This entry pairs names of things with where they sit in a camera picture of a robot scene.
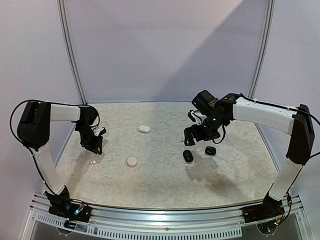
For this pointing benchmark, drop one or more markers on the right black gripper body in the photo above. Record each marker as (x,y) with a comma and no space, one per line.
(194,132)

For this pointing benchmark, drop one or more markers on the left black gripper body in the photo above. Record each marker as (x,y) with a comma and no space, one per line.
(89,140)

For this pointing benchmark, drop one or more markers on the black charging case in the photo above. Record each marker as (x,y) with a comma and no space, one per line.
(210,150)
(188,156)

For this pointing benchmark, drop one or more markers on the pinkish white round case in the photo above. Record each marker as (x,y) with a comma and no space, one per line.
(132,161)

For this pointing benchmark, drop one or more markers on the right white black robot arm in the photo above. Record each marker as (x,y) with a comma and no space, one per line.
(212,113)

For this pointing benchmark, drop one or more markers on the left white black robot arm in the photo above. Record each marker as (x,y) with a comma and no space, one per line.
(33,132)

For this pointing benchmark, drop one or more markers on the white oval charging case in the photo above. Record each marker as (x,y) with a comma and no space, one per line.
(144,129)

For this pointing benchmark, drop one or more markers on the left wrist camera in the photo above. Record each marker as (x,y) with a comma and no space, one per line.
(99,131)

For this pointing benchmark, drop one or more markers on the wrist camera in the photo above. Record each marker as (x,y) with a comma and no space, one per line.
(196,116)
(99,131)

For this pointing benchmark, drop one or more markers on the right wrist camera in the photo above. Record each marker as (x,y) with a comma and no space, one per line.
(196,116)

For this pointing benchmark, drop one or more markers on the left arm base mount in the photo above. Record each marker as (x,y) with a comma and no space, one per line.
(62,205)

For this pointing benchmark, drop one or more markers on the right aluminium corner post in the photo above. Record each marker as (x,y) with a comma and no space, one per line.
(263,47)

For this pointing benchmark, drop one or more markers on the aluminium corner post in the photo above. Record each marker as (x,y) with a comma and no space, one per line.
(70,51)
(263,47)

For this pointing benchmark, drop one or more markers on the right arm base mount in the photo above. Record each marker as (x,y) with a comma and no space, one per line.
(268,209)

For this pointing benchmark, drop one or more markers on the aluminium front rail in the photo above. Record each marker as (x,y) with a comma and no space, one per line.
(115,223)

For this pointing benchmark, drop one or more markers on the left aluminium corner post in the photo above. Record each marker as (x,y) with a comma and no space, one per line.
(70,51)

